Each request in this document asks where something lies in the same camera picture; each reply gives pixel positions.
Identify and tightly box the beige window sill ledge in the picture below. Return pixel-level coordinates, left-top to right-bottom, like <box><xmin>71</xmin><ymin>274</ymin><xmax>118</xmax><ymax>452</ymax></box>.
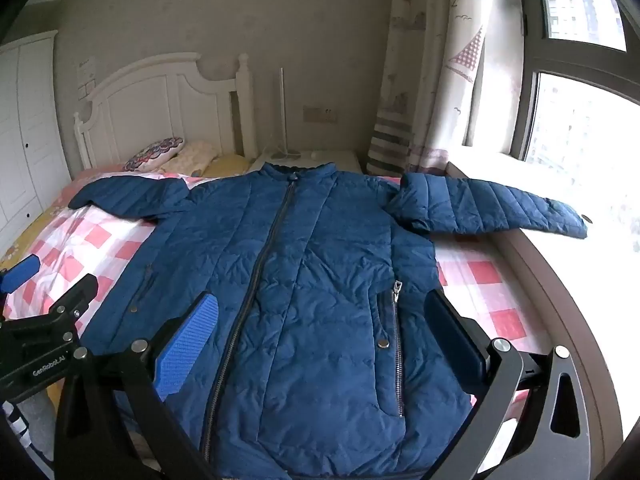
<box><xmin>445</xmin><ymin>159</ymin><xmax>640</xmax><ymax>461</ymax></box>

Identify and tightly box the white wardrobe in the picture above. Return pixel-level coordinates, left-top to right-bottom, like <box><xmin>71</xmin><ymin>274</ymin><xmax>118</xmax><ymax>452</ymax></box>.
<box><xmin>0</xmin><ymin>30</ymin><xmax>73</xmax><ymax>246</ymax></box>

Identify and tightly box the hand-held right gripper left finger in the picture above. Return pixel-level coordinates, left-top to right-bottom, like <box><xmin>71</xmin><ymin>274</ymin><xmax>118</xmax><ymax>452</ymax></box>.
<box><xmin>54</xmin><ymin>291</ymin><xmax>220</xmax><ymax>480</ymax></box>

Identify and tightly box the white bedside table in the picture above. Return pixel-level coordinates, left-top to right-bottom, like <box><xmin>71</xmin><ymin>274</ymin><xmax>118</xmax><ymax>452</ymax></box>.
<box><xmin>250</xmin><ymin>148</ymin><xmax>363</xmax><ymax>177</ymax></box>

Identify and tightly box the pink checked bed blanket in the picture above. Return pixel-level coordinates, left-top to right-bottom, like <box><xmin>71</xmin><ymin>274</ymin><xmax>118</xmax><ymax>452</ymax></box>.
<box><xmin>0</xmin><ymin>165</ymin><xmax>543</xmax><ymax>471</ymax></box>

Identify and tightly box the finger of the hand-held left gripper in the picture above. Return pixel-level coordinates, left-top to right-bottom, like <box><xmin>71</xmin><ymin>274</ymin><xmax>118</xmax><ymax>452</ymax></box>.
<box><xmin>44</xmin><ymin>274</ymin><xmax>99</xmax><ymax>334</ymax></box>
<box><xmin>0</xmin><ymin>254</ymin><xmax>42</xmax><ymax>294</ymax></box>

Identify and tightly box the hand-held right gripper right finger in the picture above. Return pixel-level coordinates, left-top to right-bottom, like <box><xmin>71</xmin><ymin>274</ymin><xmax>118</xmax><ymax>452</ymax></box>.
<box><xmin>425</xmin><ymin>290</ymin><xmax>593</xmax><ymax>480</ymax></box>

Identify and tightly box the cream knitted pillow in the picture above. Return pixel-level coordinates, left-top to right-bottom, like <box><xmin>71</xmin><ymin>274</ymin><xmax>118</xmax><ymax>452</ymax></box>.
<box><xmin>165</xmin><ymin>140</ymin><xmax>222</xmax><ymax>174</ymax></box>

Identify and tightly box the blue quilted jacket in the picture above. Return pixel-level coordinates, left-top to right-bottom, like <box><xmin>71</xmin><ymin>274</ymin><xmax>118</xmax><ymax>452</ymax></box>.
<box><xmin>68</xmin><ymin>161</ymin><xmax>588</xmax><ymax>480</ymax></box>

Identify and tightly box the white bed headboard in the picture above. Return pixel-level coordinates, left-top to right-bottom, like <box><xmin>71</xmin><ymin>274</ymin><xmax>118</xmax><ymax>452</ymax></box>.
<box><xmin>74</xmin><ymin>52</ymin><xmax>256</xmax><ymax>171</ymax></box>

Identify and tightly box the patterned round pillow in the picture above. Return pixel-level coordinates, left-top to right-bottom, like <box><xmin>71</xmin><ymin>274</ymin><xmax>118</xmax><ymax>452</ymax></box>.
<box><xmin>124</xmin><ymin>136</ymin><xmax>186</xmax><ymax>171</ymax></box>

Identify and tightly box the printed curtain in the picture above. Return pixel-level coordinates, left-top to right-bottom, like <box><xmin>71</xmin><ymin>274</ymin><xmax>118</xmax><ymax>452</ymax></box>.
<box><xmin>366</xmin><ymin>0</ymin><xmax>501</xmax><ymax>179</ymax></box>

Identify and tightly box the white wall sticker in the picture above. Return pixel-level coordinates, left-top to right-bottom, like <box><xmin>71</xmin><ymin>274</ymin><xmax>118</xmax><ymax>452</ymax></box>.
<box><xmin>76</xmin><ymin>56</ymin><xmax>97</xmax><ymax>97</ymax></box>

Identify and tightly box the window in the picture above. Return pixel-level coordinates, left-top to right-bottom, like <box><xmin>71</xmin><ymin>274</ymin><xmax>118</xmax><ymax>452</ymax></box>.
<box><xmin>510</xmin><ymin>0</ymin><xmax>640</xmax><ymax>173</ymax></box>

